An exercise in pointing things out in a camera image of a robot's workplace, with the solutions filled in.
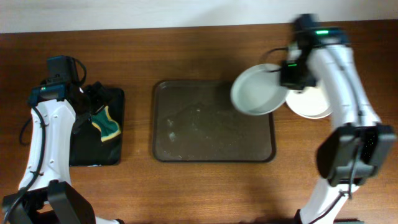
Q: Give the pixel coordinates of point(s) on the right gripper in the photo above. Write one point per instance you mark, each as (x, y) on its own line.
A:
(303, 82)

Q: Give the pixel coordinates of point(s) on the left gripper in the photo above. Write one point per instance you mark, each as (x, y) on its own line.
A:
(90, 101)

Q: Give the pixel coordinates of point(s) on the green and yellow sponge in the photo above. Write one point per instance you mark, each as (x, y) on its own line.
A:
(106, 125)

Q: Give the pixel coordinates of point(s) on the white plate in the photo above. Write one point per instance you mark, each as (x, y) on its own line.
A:
(311, 98)
(315, 114)

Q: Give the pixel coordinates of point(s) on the pale blue plate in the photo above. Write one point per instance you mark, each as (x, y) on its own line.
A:
(257, 90)

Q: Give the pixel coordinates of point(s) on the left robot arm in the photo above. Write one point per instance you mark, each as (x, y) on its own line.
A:
(45, 193)

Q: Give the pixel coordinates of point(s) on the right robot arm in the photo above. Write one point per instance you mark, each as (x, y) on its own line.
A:
(359, 143)

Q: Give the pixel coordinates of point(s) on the black plastic tray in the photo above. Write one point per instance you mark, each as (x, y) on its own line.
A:
(86, 147)

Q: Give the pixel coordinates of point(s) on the brown serving tray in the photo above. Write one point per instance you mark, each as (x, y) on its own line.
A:
(195, 121)

